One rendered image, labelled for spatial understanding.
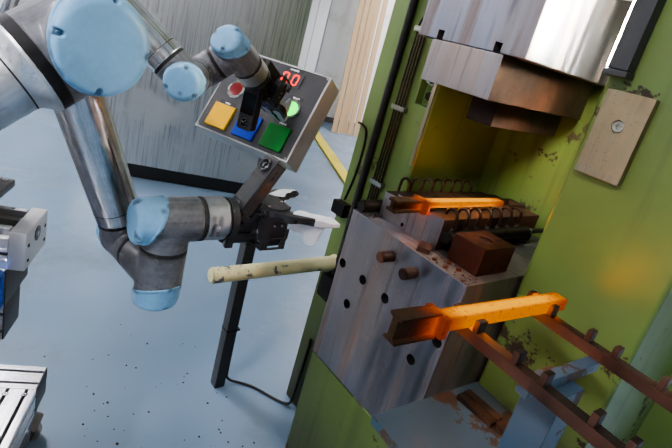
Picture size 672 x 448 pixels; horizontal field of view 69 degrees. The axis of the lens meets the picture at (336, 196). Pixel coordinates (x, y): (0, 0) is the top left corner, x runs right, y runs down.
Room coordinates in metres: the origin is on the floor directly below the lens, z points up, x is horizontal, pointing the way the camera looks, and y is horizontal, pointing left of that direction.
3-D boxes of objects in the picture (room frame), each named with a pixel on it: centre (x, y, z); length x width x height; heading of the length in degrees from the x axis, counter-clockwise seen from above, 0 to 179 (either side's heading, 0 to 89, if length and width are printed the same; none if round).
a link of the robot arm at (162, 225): (0.71, 0.25, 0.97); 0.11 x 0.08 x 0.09; 132
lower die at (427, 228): (1.27, -0.34, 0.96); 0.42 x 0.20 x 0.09; 132
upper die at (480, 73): (1.27, -0.34, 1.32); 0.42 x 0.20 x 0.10; 132
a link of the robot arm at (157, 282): (0.72, 0.26, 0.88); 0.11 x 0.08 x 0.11; 50
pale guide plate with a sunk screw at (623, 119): (0.98, -0.49, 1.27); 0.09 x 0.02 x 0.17; 42
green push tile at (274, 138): (1.34, 0.21, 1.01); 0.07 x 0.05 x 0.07; 67
